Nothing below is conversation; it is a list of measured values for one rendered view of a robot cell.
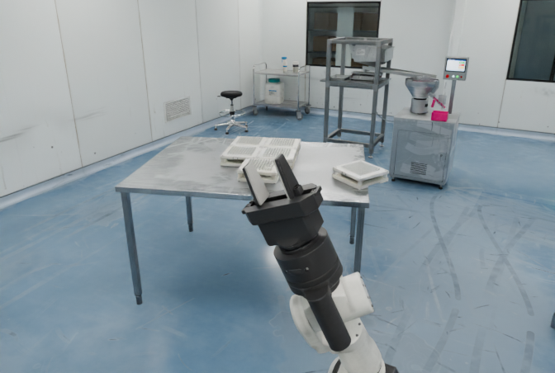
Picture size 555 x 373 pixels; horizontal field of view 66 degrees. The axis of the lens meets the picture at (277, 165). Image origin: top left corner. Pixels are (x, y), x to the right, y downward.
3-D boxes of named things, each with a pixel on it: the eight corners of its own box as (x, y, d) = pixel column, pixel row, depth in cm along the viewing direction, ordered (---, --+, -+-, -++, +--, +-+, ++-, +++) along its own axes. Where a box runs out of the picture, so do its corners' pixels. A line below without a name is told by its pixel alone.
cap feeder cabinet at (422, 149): (386, 181, 495) (393, 116, 469) (398, 166, 542) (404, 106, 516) (444, 191, 468) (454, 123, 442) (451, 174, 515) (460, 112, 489)
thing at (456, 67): (438, 114, 483) (445, 56, 461) (438, 111, 491) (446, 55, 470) (459, 115, 473) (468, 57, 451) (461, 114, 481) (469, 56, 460)
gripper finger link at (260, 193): (244, 169, 61) (262, 206, 63) (253, 159, 64) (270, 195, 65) (234, 172, 62) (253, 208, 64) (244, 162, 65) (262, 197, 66)
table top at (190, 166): (115, 191, 259) (114, 186, 258) (181, 139, 361) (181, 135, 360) (369, 208, 238) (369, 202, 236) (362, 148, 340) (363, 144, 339)
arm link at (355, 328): (337, 270, 69) (359, 312, 77) (285, 289, 70) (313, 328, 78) (348, 304, 64) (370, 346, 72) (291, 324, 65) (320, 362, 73)
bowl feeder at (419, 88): (398, 114, 481) (401, 80, 468) (405, 107, 511) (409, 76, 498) (444, 119, 460) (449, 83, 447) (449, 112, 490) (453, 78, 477)
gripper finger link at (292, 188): (279, 152, 61) (296, 190, 63) (270, 162, 59) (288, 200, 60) (289, 149, 61) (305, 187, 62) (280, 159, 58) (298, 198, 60)
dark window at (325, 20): (305, 65, 802) (306, 2, 764) (305, 65, 803) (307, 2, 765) (375, 69, 744) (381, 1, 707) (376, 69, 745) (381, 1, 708)
